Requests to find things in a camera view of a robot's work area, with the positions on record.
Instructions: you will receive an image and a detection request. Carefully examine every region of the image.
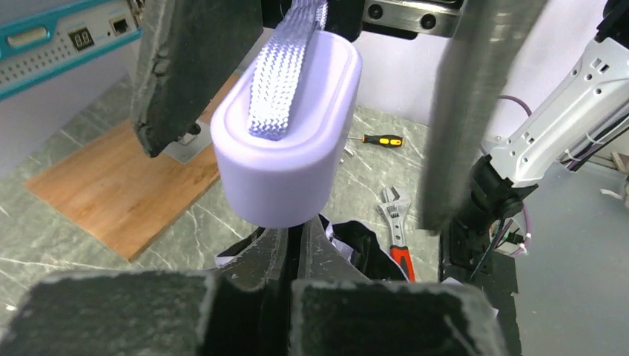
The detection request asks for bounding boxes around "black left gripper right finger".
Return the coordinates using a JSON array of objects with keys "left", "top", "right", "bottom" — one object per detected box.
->
[{"left": 289, "top": 216, "right": 507, "bottom": 355}]

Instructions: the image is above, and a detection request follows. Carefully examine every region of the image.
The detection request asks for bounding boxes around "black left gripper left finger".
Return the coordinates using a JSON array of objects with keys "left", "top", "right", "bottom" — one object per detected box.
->
[{"left": 1, "top": 229, "right": 288, "bottom": 355}]

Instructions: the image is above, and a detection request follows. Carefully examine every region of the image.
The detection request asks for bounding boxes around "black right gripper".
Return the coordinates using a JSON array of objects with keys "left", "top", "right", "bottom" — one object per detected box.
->
[{"left": 260, "top": 0, "right": 547, "bottom": 233}]

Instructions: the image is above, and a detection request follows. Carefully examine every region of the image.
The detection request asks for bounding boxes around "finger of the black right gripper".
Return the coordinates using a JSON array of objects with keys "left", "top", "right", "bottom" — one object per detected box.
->
[{"left": 130, "top": 0, "right": 263, "bottom": 157}]

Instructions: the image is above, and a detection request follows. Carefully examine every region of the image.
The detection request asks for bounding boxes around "lilac folding umbrella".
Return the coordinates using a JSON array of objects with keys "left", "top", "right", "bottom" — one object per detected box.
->
[{"left": 211, "top": 1, "right": 362, "bottom": 259}]

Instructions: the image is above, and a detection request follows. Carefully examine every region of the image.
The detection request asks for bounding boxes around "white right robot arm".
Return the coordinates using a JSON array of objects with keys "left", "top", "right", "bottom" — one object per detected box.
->
[{"left": 131, "top": 1, "right": 628, "bottom": 355}]

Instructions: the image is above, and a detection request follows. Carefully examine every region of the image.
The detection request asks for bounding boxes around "black yellow screwdriver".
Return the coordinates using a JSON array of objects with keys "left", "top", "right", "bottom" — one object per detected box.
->
[{"left": 349, "top": 134, "right": 404, "bottom": 148}]

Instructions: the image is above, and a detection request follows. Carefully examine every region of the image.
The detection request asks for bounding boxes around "wooden base board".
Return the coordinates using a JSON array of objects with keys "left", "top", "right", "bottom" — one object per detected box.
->
[{"left": 24, "top": 74, "right": 239, "bottom": 261}]

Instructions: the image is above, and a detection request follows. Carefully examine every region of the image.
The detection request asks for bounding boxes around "grey metal stand bracket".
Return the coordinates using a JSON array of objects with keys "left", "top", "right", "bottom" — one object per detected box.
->
[{"left": 163, "top": 122, "right": 211, "bottom": 165}]

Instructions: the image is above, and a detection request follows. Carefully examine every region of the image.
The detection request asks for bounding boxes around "red handled adjustable wrench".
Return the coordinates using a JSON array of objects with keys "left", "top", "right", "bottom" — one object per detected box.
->
[{"left": 377, "top": 186, "right": 415, "bottom": 282}]

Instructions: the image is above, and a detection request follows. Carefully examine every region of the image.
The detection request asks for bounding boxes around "teal network switch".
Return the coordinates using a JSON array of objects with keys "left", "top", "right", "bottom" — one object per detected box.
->
[{"left": 1, "top": 0, "right": 145, "bottom": 99}]

